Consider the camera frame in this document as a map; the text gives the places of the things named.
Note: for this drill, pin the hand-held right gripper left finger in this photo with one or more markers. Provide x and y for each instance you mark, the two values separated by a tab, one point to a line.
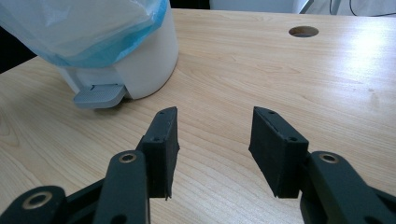
162	155

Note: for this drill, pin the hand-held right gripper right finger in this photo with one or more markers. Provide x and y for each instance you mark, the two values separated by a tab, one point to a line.
277	158

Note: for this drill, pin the white pedal bin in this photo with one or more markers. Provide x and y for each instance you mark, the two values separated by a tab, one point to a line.
149	68

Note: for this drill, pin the blue plastic bin liner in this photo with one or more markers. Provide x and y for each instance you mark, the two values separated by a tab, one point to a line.
77	31

